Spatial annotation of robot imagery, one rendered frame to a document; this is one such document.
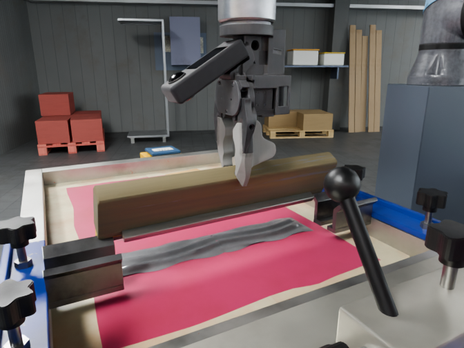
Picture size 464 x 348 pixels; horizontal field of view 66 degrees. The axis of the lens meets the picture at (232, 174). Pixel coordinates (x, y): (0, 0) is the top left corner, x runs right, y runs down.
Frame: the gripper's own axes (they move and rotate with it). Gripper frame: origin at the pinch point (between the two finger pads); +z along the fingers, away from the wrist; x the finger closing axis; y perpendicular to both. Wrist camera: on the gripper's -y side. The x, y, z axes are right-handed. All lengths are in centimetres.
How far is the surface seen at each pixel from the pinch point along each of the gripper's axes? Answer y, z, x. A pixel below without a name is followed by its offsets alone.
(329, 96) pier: 504, 41, 539
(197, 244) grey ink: -3.4, 13.2, 6.0
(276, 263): 5.5, 13.8, -4.3
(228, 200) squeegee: -0.5, 4.1, 0.2
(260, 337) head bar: -10.4, 5.1, -25.0
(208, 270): -4.5, 13.8, -1.3
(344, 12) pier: 522, -120, 533
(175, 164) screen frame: 10, 13, 55
